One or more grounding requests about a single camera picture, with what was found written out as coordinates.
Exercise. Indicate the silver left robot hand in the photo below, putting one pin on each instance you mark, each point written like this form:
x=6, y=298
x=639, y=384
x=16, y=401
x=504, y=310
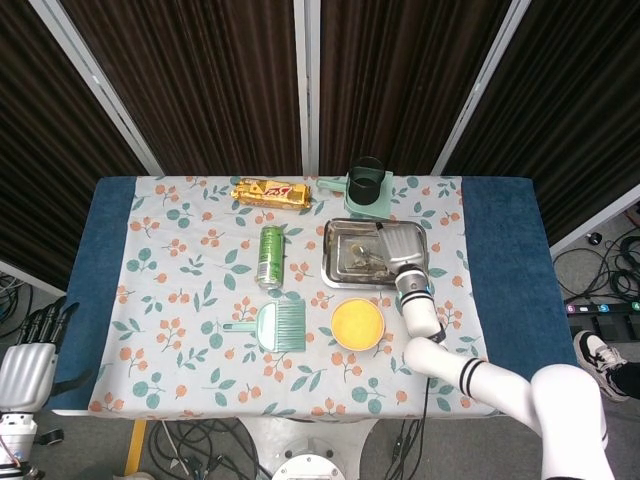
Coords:
x=25, y=372

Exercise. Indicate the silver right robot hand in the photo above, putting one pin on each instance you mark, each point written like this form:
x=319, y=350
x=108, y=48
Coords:
x=402, y=247

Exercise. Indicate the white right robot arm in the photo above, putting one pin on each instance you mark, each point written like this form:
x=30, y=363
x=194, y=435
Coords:
x=420, y=310

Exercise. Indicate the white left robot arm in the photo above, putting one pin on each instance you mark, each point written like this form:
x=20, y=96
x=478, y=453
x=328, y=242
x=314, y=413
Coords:
x=15, y=432

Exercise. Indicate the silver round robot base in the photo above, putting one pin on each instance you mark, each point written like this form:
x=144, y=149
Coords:
x=310, y=462

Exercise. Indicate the stainless steel rectangular tray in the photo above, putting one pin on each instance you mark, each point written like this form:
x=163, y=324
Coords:
x=340, y=235

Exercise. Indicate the pink bowl of yellow powder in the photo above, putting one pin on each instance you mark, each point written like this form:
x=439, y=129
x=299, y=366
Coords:
x=357, y=325

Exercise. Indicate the mint green hand brush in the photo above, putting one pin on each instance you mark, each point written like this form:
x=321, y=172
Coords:
x=280, y=325

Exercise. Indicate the black mesh pen holder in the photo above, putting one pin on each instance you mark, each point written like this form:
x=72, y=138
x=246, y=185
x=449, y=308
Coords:
x=365, y=192

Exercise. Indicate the blue table cover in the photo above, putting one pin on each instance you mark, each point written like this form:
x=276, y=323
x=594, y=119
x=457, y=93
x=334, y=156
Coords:
x=510, y=250

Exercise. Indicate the green drink can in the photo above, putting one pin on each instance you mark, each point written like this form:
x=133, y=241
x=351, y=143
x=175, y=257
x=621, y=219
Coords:
x=270, y=255

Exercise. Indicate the gold biscuit packet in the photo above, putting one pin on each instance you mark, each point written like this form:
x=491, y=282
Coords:
x=272, y=194

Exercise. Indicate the floral printed tablecloth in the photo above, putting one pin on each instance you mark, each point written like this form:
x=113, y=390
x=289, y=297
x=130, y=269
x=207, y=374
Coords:
x=175, y=300

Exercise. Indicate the white and black sneaker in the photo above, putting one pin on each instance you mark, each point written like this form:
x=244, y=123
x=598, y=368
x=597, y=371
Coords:
x=595, y=355

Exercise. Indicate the dark folding screen white frame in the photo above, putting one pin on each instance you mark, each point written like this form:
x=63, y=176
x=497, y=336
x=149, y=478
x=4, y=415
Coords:
x=200, y=75

